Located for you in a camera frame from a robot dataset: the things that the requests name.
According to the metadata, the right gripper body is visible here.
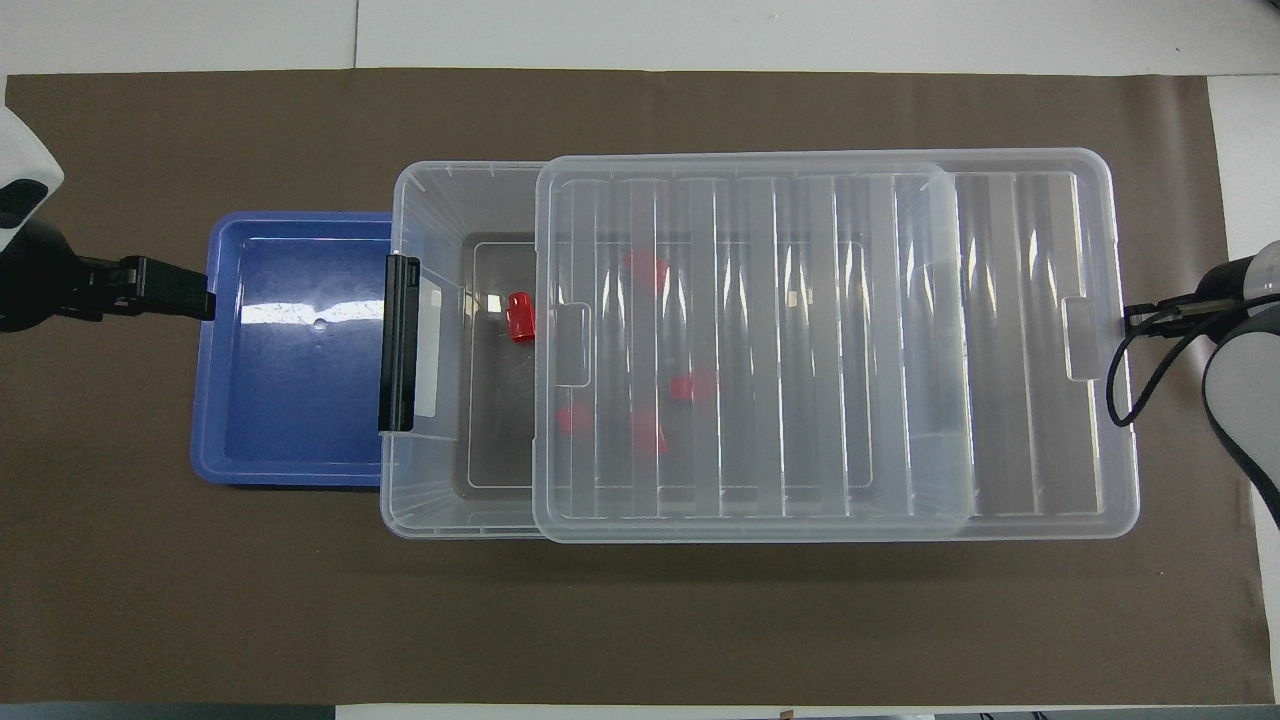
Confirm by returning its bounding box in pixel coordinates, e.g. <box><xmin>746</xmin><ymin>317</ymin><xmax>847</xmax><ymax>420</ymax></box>
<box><xmin>1158</xmin><ymin>256</ymin><xmax>1258</xmax><ymax>336</ymax></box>

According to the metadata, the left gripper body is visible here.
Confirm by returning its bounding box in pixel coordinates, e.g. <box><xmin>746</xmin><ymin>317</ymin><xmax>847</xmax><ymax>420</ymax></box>
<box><xmin>0</xmin><ymin>220</ymin><xmax>137</xmax><ymax>334</ymax></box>

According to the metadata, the clear plastic box lid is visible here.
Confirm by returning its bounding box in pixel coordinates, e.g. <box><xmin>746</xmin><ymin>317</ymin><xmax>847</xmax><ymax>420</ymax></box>
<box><xmin>532</xmin><ymin>148</ymin><xmax>1141</xmax><ymax>544</ymax></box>

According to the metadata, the black box latch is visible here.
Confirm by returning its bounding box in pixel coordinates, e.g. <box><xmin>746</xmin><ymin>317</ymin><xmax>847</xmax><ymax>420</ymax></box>
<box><xmin>378</xmin><ymin>254</ymin><xmax>422</xmax><ymax>434</ymax></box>

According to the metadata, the clear plastic storage box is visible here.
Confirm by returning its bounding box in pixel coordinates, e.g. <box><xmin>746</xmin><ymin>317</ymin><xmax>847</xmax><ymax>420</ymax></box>
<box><xmin>379</xmin><ymin>160</ymin><xmax>976</xmax><ymax>541</ymax></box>

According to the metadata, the blue plastic tray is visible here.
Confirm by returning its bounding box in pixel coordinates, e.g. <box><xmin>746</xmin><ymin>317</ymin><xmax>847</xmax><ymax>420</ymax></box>
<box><xmin>190</xmin><ymin>211</ymin><xmax>397</xmax><ymax>489</ymax></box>

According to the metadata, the black cable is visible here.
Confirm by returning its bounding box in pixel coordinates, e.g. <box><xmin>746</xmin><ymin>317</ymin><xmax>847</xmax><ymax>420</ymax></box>
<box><xmin>1106</xmin><ymin>298</ymin><xmax>1223</xmax><ymax>429</ymax></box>

